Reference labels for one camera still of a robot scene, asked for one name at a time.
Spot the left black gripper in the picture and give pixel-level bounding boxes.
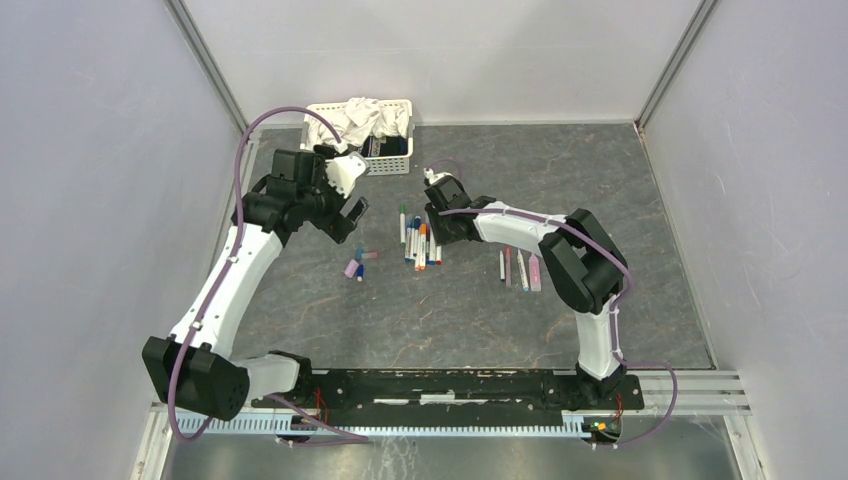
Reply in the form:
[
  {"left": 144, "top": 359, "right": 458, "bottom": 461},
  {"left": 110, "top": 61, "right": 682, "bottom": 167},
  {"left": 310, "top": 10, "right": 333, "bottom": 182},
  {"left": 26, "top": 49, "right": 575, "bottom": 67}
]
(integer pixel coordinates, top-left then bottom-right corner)
[{"left": 298, "top": 158, "right": 369, "bottom": 243}]

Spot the pink thin marker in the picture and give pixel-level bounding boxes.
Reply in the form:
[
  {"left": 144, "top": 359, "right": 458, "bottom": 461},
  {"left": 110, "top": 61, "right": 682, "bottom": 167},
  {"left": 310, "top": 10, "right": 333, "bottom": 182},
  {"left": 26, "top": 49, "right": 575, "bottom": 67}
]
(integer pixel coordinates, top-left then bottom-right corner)
[{"left": 503, "top": 247, "right": 512, "bottom": 287}]

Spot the pink highlighter cap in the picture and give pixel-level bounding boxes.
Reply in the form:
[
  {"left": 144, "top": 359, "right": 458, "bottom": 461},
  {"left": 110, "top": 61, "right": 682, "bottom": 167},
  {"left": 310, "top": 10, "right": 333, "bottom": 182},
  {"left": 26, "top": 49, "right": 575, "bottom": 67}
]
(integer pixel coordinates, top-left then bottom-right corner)
[{"left": 343, "top": 259, "right": 361, "bottom": 278}]

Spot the blue capped marker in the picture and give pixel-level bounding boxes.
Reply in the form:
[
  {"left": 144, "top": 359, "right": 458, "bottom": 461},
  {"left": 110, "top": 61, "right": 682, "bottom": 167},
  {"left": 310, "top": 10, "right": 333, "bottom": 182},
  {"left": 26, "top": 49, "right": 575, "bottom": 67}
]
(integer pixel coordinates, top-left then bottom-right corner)
[{"left": 516, "top": 250, "right": 530, "bottom": 292}]

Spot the pink highlighter pen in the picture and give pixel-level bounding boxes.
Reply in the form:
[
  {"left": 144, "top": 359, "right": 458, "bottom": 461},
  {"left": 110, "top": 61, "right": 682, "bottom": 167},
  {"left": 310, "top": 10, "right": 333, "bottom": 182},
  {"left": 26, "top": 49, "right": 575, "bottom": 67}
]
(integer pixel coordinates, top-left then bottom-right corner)
[{"left": 528, "top": 254, "right": 542, "bottom": 292}]

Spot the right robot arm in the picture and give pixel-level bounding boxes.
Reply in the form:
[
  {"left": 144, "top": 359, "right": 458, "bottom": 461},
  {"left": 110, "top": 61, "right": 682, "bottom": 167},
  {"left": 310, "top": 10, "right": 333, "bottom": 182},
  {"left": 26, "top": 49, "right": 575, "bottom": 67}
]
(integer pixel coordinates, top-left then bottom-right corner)
[{"left": 424, "top": 169, "right": 632, "bottom": 408}]

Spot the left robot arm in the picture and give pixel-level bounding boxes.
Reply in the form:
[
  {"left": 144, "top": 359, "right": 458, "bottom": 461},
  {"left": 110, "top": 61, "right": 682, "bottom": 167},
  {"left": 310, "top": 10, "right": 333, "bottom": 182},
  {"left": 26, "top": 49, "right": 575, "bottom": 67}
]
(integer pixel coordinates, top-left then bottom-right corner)
[{"left": 142, "top": 149, "right": 370, "bottom": 421}]

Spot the orange capped marker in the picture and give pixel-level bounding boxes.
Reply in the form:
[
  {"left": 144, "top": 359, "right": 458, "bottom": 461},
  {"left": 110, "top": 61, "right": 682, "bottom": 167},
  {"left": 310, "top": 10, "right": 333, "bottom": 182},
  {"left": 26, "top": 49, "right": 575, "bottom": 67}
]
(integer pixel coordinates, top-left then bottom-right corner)
[{"left": 415, "top": 223, "right": 428, "bottom": 271}]

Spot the green capped marker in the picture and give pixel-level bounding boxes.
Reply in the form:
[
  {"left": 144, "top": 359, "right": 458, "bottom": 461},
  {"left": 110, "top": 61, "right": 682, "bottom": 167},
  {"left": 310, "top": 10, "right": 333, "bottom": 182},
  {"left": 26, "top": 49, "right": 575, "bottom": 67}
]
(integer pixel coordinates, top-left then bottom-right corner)
[{"left": 399, "top": 204, "right": 407, "bottom": 248}]

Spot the black box in basket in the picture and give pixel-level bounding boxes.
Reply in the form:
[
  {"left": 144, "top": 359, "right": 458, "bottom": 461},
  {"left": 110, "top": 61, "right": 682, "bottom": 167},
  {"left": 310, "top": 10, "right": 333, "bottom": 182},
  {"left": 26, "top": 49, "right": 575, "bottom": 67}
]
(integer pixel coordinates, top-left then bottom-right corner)
[{"left": 312, "top": 136, "right": 409, "bottom": 159}]

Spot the white crumpled cloth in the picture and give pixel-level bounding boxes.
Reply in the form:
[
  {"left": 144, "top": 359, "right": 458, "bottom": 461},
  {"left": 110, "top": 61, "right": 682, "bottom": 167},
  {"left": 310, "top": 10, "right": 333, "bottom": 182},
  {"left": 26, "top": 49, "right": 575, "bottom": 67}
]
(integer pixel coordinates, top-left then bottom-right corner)
[{"left": 303, "top": 97, "right": 413, "bottom": 153}]

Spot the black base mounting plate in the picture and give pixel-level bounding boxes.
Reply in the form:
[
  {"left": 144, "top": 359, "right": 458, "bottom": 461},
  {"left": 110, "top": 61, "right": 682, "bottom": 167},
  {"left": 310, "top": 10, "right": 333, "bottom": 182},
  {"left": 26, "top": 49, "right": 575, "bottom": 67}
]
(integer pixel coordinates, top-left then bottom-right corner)
[{"left": 283, "top": 369, "right": 645, "bottom": 427}]

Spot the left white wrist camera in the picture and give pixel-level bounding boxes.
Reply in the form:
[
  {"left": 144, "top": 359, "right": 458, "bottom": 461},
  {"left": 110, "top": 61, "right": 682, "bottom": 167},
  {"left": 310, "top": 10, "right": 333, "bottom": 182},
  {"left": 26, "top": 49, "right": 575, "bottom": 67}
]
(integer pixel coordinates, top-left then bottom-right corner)
[{"left": 325, "top": 152, "right": 370, "bottom": 198}]

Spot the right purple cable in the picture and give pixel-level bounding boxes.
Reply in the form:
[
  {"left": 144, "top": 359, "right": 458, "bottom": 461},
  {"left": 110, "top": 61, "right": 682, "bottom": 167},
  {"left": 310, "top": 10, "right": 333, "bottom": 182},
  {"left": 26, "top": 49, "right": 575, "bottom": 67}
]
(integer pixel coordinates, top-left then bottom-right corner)
[{"left": 426, "top": 157, "right": 680, "bottom": 452}]

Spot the aluminium frame rail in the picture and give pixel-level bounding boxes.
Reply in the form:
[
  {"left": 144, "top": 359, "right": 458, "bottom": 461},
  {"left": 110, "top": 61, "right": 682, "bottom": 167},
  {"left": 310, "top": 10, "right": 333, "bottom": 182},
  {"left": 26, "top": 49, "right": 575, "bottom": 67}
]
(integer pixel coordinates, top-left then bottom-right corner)
[{"left": 148, "top": 368, "right": 753, "bottom": 439}]

